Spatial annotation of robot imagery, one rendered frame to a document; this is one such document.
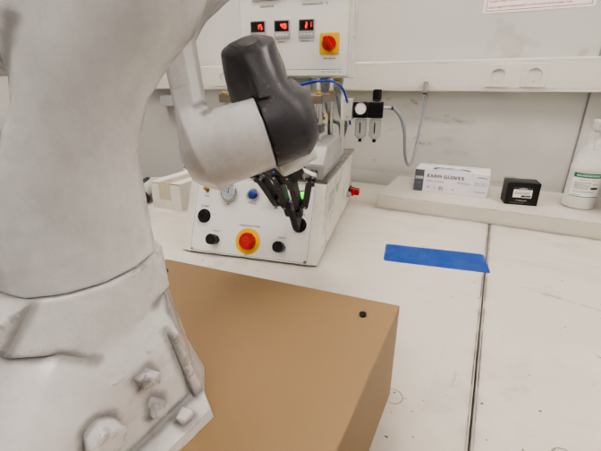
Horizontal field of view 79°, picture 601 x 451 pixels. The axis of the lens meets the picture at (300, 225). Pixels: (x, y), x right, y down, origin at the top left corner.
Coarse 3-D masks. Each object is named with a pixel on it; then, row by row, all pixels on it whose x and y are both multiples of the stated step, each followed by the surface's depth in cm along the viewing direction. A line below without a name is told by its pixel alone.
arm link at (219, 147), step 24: (216, 0) 44; (192, 48) 45; (168, 72) 44; (192, 72) 44; (192, 96) 44; (192, 120) 44; (216, 120) 44; (240, 120) 44; (192, 144) 43; (216, 144) 44; (240, 144) 44; (264, 144) 45; (192, 168) 45; (216, 168) 45; (240, 168) 46; (264, 168) 48
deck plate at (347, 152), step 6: (348, 150) 120; (342, 156) 112; (348, 156) 112; (342, 162) 103; (336, 168) 95; (330, 174) 89; (300, 180) 84; (318, 180) 84; (324, 180) 84; (330, 180) 86
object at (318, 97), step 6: (300, 84) 94; (306, 84) 97; (336, 84) 99; (222, 96) 93; (228, 96) 93; (312, 96) 88; (318, 96) 87; (324, 96) 89; (330, 96) 96; (222, 102) 94; (228, 102) 94; (318, 102) 88; (324, 102) 90
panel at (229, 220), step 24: (216, 192) 89; (240, 192) 88; (288, 192) 85; (312, 192) 83; (216, 216) 89; (240, 216) 87; (264, 216) 86; (312, 216) 83; (192, 240) 90; (264, 240) 85; (288, 240) 84
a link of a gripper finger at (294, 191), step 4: (284, 176) 66; (288, 176) 66; (284, 180) 67; (288, 180) 67; (288, 184) 68; (292, 184) 68; (296, 184) 71; (288, 188) 69; (292, 188) 69; (296, 188) 71; (292, 192) 71; (296, 192) 71; (292, 196) 72; (296, 196) 72; (300, 196) 75; (292, 200) 73; (296, 200) 73; (292, 204) 74; (296, 204) 74; (296, 208) 75; (296, 212) 75
